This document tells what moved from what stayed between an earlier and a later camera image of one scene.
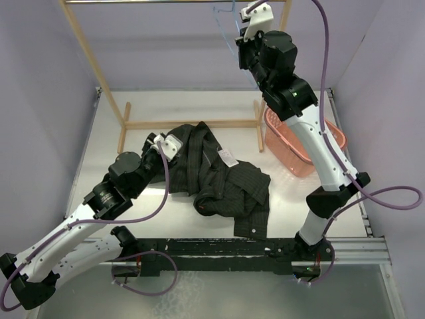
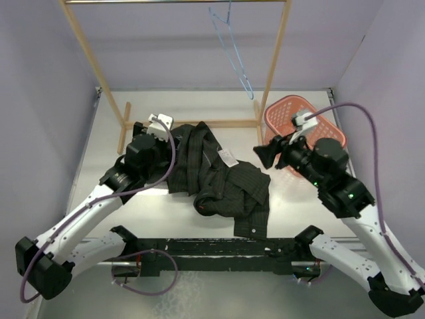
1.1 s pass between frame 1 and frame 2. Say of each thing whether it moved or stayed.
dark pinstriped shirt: stayed
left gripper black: moved
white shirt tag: stayed
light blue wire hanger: moved
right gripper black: moved
